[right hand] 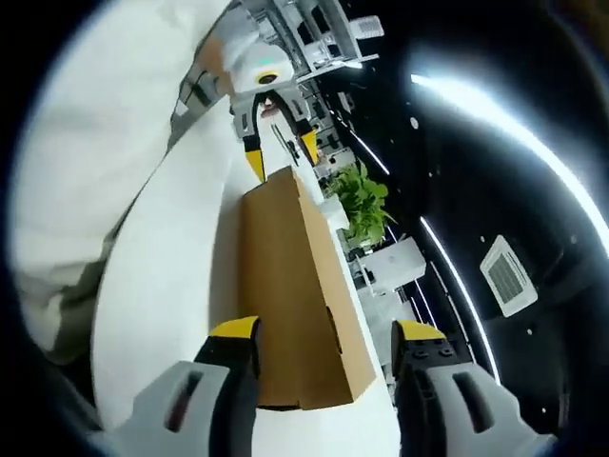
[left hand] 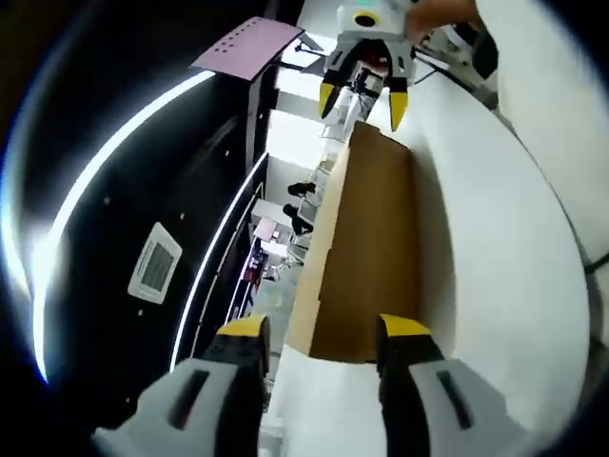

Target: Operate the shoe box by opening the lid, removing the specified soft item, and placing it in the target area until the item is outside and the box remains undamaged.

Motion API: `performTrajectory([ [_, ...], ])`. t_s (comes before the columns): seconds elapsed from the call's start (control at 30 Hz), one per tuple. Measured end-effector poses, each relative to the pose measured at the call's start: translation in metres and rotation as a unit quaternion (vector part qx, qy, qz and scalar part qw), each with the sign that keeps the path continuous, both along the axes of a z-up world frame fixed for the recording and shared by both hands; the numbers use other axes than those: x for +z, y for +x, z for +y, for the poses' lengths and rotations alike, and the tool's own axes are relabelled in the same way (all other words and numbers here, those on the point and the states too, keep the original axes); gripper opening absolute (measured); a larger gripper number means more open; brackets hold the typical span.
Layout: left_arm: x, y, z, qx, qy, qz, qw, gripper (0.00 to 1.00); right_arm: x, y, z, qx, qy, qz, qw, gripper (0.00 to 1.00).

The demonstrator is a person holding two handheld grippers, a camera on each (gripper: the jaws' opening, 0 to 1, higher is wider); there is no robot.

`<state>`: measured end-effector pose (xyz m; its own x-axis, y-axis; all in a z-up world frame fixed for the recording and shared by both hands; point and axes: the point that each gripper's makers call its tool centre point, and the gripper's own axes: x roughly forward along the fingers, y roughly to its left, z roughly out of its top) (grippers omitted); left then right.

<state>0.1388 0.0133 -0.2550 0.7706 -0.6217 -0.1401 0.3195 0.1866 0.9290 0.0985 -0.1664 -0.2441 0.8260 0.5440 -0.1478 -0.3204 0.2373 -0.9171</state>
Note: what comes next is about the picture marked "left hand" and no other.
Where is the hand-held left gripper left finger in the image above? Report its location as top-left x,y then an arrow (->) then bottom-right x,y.
92,313 -> 271,457

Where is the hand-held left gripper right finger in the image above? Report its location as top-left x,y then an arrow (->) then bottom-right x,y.
378,312 -> 529,457

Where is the brown cardboard shoe box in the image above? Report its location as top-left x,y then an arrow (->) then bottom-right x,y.
284,121 -> 423,366

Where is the person's right hand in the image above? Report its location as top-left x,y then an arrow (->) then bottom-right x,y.
403,0 -> 480,43

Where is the large pink display screen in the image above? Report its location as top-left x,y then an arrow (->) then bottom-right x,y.
189,16 -> 305,81

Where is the ceiling air conditioner vent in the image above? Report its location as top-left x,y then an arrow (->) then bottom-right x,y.
127,222 -> 184,304

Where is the curved ceiling light strip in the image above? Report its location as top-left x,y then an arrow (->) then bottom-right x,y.
169,151 -> 270,373
26,70 -> 216,385

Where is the small pink wall screen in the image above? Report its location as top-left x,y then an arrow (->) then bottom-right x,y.
253,217 -> 278,244

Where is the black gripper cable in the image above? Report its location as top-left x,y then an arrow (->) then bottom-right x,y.
580,251 -> 609,276

